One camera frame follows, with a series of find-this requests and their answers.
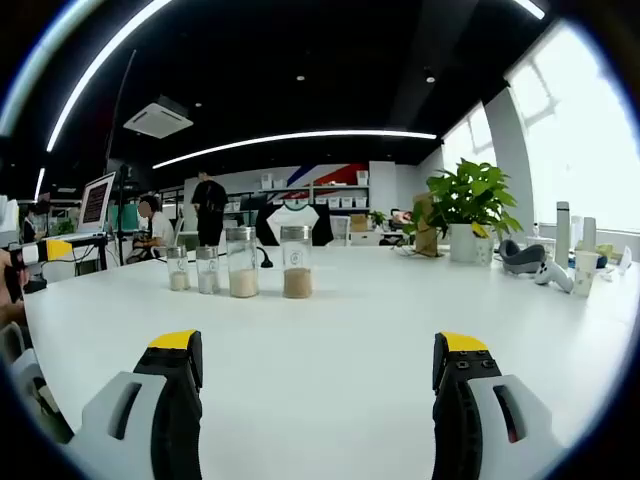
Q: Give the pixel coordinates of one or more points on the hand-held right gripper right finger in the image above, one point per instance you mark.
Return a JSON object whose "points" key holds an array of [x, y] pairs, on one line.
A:
{"points": [[460, 430]]}

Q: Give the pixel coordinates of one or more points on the brown paper bag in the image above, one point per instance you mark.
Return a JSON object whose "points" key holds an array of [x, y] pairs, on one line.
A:
{"points": [[425, 225]]}

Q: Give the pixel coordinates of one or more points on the green leafy plant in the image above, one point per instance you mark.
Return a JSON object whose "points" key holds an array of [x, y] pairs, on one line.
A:
{"points": [[470, 195]]}

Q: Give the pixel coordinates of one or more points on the tall seasoning bottle brown grains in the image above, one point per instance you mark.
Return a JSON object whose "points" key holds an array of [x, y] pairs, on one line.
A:
{"points": [[296, 272]]}

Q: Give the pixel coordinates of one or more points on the black tripod pole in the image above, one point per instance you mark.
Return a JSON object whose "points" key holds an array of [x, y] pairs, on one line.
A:
{"points": [[121, 225]]}

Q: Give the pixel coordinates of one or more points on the small green plant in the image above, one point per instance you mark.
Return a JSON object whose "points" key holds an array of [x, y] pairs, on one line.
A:
{"points": [[65, 227], [377, 217]]}

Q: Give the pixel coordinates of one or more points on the narrow bright window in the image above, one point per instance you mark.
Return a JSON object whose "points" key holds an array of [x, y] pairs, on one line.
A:
{"points": [[470, 140]]}

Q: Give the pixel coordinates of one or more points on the tall seasoning bottle white grains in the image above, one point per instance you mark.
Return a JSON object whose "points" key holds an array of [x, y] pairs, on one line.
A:
{"points": [[242, 272]]}

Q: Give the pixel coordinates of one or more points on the person's left hand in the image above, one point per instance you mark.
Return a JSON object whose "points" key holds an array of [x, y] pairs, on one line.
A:
{"points": [[4, 300]]}

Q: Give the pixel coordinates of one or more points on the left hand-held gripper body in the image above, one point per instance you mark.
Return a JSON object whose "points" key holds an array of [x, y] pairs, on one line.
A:
{"points": [[16, 272]]}

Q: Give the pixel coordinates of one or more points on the ceiling air conditioner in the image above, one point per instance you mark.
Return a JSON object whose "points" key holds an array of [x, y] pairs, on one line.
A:
{"points": [[157, 119]]}

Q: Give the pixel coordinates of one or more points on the small seasoning bottle cream powder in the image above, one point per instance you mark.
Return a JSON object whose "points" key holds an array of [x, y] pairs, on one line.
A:
{"points": [[178, 272]]}

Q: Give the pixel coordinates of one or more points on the wall shelf with white boxes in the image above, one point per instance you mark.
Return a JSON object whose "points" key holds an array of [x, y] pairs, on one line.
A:
{"points": [[320, 192]]}

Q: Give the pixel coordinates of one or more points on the cardboard box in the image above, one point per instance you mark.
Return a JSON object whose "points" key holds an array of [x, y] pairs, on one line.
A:
{"points": [[359, 222]]}

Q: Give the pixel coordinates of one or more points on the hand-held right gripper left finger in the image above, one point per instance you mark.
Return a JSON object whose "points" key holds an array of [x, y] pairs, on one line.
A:
{"points": [[175, 430]]}

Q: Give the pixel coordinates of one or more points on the small seasoning bottle white powder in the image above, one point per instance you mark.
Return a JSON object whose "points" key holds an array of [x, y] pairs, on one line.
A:
{"points": [[207, 274]]}

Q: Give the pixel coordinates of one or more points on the grey thermos bottle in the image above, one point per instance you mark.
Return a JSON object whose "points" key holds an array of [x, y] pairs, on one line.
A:
{"points": [[562, 235]]}

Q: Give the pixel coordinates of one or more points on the black and white shirt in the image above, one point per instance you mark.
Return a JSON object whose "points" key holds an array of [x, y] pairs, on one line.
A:
{"points": [[295, 222]]}

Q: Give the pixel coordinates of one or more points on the large bright window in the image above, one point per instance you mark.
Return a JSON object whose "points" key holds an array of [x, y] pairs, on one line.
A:
{"points": [[570, 140]]}

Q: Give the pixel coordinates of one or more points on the white controller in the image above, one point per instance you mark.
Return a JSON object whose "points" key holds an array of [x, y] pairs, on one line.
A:
{"points": [[552, 277]]}

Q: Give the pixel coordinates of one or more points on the laptop stand desk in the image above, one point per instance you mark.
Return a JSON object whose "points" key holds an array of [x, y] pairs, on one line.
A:
{"points": [[102, 255]]}

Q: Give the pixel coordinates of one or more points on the small printed white pot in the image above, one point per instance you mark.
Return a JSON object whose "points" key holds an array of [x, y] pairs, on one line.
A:
{"points": [[484, 251]]}

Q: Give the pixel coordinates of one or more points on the white ceiling light strip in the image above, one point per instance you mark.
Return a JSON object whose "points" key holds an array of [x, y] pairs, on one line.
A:
{"points": [[530, 7], [90, 70], [40, 182], [300, 135]]}

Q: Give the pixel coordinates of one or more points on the white laptop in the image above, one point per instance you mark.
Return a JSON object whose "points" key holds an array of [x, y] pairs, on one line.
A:
{"points": [[97, 202]]}

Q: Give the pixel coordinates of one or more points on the white plant pot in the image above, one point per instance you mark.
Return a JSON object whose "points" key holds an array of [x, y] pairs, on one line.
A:
{"points": [[461, 242]]}

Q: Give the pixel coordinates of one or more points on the teal partition panel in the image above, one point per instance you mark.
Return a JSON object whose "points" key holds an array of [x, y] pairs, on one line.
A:
{"points": [[127, 215]]}

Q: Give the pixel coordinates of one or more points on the printed paper cup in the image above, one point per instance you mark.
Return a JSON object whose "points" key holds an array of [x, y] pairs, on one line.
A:
{"points": [[584, 272]]}

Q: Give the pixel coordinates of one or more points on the grey headset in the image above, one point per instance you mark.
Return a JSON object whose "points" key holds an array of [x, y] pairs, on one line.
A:
{"points": [[520, 257]]}

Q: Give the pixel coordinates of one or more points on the white mesh office chair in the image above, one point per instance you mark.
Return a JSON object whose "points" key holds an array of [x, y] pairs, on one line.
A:
{"points": [[178, 231]]}

